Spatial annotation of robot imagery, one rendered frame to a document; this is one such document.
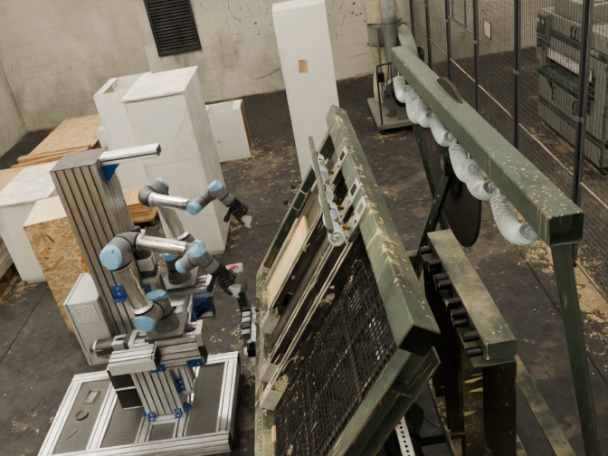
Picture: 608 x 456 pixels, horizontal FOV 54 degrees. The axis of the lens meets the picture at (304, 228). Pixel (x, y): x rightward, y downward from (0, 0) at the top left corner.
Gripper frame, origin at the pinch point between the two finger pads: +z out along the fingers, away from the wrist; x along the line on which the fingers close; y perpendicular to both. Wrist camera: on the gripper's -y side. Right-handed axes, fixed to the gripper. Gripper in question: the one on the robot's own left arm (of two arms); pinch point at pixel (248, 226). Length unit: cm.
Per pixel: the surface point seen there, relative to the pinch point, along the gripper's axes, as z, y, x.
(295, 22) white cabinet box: -31, 56, 356
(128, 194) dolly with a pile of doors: 1, -224, 329
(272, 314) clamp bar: 34, -6, -48
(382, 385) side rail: 2, 73, -181
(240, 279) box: 35, -38, 18
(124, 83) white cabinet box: -94, -180, 451
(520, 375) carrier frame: 114, 93, -94
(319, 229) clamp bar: 7, 48, -45
